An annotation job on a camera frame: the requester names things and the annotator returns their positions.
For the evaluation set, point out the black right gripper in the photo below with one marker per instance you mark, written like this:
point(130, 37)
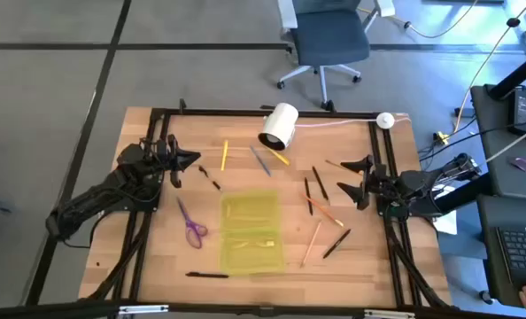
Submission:
point(378, 186)

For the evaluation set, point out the blue grey pen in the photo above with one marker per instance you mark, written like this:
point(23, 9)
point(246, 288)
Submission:
point(260, 161)

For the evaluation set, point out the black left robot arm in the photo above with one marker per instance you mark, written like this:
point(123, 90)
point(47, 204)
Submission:
point(112, 190)

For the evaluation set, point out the black aluminium table frame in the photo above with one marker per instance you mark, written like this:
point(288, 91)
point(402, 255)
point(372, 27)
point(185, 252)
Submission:
point(210, 112)

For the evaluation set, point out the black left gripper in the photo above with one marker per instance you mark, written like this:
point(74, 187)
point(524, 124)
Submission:
point(165, 155)

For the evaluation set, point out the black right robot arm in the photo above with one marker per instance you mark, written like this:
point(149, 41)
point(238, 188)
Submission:
point(422, 181)

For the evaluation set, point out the black keyboard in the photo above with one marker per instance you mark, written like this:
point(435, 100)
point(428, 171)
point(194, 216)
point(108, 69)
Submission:
point(524, 252)

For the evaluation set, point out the short black pen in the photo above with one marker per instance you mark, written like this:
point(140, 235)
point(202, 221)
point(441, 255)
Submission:
point(216, 185)

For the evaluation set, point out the blue white office chair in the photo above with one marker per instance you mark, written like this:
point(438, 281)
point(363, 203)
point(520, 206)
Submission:
point(329, 35)

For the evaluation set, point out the black side desk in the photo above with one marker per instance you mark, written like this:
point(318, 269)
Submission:
point(497, 146)

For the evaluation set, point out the yellow translucent supply box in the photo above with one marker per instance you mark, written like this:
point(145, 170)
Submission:
point(249, 208)

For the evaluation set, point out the thin brown pencil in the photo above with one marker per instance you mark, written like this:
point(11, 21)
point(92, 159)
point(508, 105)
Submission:
point(334, 164)

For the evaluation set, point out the white round puck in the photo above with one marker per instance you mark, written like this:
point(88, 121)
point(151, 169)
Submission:
point(385, 120)

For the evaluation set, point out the natural wood pencil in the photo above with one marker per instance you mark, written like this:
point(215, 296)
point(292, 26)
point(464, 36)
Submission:
point(311, 244)

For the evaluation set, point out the white paper sheet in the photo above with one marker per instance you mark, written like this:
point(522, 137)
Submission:
point(446, 223)

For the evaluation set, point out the yellow marker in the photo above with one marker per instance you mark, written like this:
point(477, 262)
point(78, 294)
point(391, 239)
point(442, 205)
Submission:
point(280, 157)

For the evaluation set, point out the purple scissors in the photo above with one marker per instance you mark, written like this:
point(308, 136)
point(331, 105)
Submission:
point(184, 214)

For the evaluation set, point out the long black pen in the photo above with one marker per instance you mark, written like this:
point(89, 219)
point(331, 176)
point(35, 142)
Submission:
point(205, 275)

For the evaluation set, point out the yellow pencil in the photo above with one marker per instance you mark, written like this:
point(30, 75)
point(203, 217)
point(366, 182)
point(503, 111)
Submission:
point(224, 156)

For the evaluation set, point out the orange pencil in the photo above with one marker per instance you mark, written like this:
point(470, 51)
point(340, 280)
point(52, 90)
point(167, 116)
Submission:
point(322, 210)

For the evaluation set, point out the black power adapter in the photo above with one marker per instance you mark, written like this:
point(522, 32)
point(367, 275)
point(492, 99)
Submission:
point(525, 111)

